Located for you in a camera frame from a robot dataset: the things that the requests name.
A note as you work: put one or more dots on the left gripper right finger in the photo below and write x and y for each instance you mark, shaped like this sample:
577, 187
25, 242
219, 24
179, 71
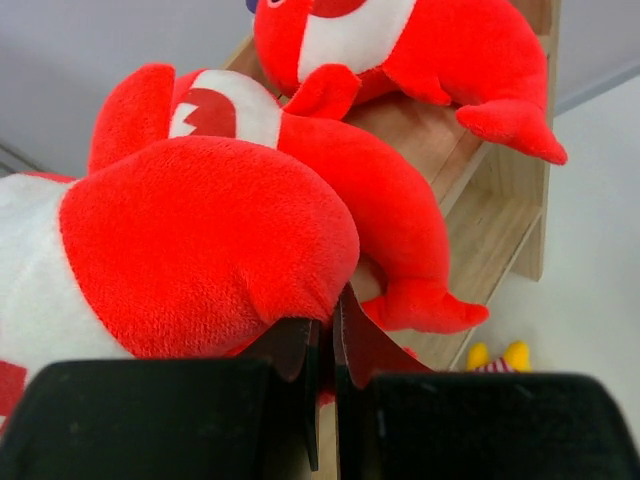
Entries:
397, 419

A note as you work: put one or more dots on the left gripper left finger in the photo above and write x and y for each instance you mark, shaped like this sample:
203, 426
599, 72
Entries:
252, 416

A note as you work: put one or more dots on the yellow striped plush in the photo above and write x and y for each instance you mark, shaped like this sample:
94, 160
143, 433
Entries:
516, 358

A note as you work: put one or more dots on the red shark plush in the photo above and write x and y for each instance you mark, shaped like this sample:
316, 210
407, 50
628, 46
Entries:
44, 315
482, 57
197, 242

